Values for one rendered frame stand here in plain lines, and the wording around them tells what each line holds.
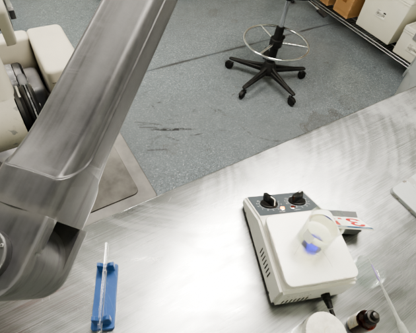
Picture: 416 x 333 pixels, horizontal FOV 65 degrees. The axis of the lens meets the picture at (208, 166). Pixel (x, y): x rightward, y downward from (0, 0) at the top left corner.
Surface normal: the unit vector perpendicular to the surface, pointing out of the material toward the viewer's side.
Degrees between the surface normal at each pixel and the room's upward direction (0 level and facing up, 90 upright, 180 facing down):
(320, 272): 0
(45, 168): 6
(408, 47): 90
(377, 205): 0
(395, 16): 92
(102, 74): 20
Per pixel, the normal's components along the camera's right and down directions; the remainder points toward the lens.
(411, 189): 0.11, -0.62
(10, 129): 0.52, 0.41
